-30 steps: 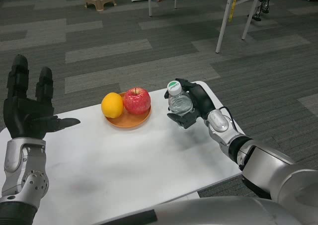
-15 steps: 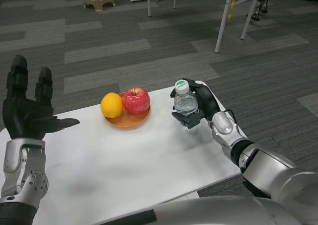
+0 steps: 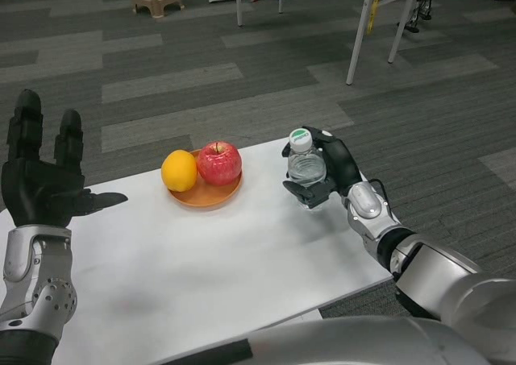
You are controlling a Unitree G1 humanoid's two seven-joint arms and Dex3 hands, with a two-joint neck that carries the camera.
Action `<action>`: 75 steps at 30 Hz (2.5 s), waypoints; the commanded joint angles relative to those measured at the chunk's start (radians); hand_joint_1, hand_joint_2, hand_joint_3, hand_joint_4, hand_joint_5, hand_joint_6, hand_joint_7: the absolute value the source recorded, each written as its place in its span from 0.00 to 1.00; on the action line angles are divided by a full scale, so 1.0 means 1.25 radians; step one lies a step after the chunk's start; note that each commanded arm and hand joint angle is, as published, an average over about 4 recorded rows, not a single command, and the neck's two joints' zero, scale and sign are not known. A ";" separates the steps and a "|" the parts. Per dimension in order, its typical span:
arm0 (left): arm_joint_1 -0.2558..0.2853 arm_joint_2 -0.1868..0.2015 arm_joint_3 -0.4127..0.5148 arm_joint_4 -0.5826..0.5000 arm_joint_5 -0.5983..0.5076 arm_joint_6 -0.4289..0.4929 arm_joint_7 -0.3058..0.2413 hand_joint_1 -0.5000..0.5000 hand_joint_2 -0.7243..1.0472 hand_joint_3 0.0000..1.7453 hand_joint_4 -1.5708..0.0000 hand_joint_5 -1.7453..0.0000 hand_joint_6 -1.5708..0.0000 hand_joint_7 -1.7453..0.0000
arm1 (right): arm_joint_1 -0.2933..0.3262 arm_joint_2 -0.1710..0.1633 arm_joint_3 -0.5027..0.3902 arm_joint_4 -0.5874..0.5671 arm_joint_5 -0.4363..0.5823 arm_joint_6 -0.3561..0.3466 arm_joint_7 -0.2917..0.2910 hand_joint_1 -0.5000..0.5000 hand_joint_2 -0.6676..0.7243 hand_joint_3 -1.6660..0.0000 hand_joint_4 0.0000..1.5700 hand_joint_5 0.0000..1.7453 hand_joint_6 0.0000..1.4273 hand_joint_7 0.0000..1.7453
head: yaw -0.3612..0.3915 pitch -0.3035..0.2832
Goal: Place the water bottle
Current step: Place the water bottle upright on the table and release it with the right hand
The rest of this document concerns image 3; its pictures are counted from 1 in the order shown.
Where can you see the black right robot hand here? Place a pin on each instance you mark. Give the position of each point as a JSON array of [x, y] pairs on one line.
[[342, 163]]

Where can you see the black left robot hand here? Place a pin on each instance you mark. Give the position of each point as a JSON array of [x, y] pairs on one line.
[[36, 192]]

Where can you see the clear water bottle green label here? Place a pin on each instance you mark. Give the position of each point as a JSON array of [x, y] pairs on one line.
[[306, 167]]

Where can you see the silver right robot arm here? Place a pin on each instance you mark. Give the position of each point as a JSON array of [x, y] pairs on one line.
[[427, 268]]

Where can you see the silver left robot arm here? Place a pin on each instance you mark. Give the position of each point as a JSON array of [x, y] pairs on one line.
[[36, 284]]

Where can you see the long white table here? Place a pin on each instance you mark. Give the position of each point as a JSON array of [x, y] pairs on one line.
[[354, 59]]

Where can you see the red apple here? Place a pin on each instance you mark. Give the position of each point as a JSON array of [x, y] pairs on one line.
[[219, 163]]

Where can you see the orange round plate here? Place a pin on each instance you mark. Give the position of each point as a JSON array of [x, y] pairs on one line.
[[209, 197]]

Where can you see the yellow lemon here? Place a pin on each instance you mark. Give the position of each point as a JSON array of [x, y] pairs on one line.
[[179, 171]]

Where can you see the silver robot chest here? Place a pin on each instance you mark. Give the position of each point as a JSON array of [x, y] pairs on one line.
[[363, 341]]

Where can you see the standing silver humanoid robot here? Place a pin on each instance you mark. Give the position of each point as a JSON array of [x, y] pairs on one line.
[[425, 2]]

